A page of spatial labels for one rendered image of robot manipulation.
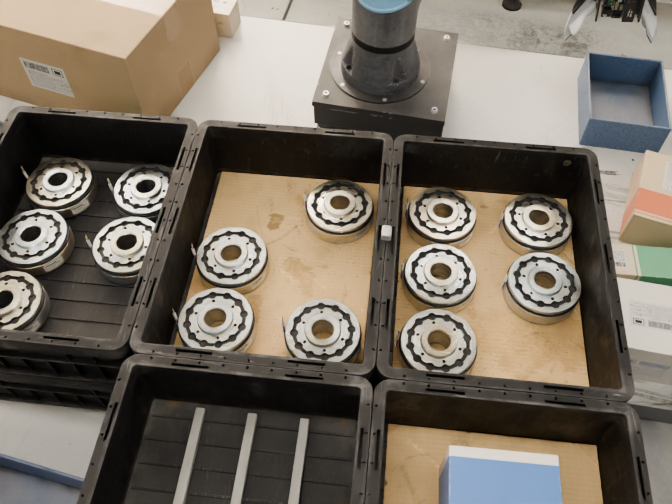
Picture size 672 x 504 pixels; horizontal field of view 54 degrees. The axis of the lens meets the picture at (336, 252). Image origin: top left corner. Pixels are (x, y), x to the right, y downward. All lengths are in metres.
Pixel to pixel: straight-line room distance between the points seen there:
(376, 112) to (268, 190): 0.29
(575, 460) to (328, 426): 0.31
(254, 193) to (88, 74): 0.43
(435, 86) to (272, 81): 0.37
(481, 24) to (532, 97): 1.41
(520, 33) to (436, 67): 1.53
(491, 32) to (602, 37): 0.43
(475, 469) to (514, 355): 0.22
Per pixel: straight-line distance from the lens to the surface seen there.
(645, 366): 1.09
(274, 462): 0.86
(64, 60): 1.36
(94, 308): 1.00
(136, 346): 0.83
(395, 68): 1.25
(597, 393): 0.83
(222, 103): 1.42
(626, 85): 1.56
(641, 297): 1.09
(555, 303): 0.96
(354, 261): 0.98
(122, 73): 1.28
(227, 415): 0.88
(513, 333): 0.95
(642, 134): 1.39
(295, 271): 0.97
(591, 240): 0.98
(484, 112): 1.41
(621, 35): 2.96
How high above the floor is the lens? 1.64
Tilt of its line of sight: 55 degrees down
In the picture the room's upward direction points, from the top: straight up
